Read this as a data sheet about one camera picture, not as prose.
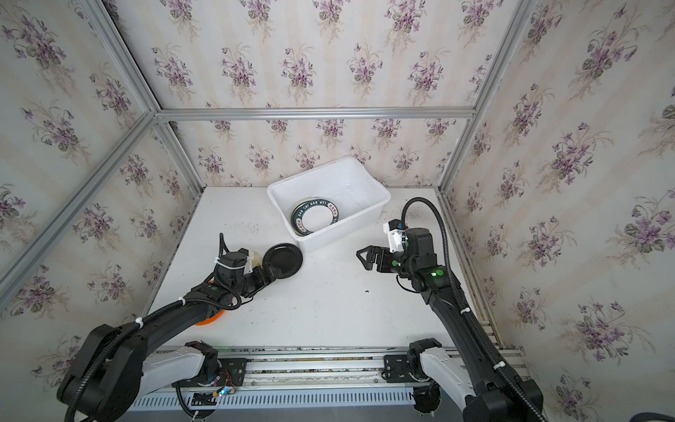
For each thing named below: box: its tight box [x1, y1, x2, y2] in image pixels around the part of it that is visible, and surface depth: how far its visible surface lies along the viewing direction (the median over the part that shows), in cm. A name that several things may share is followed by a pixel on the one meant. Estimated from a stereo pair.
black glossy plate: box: [262, 242, 304, 279], surface depth 97 cm
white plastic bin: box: [266, 157, 392, 254], surface depth 111 cm
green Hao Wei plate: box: [290, 196, 340, 237], surface depth 107 cm
